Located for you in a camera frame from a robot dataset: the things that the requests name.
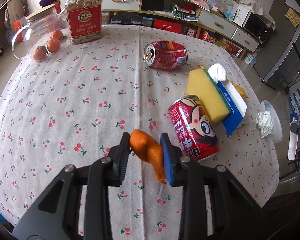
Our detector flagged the yellow snack bag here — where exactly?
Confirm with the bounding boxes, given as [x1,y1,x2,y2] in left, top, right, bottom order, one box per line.
[198,65,249,99]

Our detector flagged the orange peel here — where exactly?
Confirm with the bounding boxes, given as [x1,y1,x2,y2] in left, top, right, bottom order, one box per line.
[129,129,166,185]

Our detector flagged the yellow green sponge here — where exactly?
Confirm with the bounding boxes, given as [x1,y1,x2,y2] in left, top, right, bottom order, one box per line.
[186,69,230,126]

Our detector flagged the white trash bin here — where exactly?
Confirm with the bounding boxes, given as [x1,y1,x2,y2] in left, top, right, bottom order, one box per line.
[261,100,283,143]

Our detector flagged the crumpled paper in bin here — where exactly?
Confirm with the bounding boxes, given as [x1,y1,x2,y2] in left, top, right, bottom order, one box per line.
[255,111,274,138]

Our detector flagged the blue cardboard box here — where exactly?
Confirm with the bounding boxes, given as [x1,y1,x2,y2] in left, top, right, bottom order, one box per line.
[217,80,247,137]

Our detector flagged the grey refrigerator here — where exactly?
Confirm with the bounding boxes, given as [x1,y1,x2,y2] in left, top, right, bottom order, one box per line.
[253,12,300,93]

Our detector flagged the cartoon red milk can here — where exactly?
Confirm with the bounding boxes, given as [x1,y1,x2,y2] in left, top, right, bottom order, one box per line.
[168,95,219,161]

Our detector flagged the cherry print tablecloth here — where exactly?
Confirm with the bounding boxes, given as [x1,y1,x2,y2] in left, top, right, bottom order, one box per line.
[0,24,280,238]

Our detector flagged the white crumpled tissue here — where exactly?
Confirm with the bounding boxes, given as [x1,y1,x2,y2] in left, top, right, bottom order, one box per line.
[207,63,226,84]

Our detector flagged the black microwave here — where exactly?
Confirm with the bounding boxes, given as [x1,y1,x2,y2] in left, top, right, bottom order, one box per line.
[242,13,271,43]

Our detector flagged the crushed red soda can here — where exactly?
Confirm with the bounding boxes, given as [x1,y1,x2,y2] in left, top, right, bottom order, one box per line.
[143,40,188,70]

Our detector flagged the orange tangerine middle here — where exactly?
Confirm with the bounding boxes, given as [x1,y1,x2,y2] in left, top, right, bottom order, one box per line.
[46,38,61,53]

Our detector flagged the red cardboard box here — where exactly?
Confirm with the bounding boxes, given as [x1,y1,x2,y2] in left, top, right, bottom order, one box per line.
[153,19,181,34]

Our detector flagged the wooden tv cabinet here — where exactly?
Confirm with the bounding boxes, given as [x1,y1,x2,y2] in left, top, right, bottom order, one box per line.
[58,0,261,58]

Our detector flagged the glass jug wooden lid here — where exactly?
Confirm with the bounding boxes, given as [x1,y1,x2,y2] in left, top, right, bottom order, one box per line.
[11,4,71,62]

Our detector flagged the orange tangerine top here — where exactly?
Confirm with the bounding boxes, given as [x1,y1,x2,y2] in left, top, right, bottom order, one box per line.
[50,29,63,40]

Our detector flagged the red label seed jar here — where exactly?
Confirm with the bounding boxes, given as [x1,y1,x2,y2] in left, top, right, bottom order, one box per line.
[65,0,103,44]

